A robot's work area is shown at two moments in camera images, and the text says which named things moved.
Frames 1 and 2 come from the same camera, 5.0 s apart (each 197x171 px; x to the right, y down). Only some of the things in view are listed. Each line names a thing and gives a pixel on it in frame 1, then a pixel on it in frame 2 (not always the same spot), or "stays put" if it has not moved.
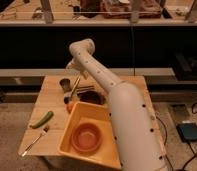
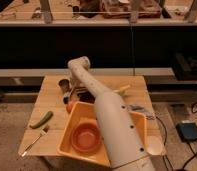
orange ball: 69,107 stays put
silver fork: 35,141 stays put
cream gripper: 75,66 -> 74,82
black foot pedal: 189,132 stays put
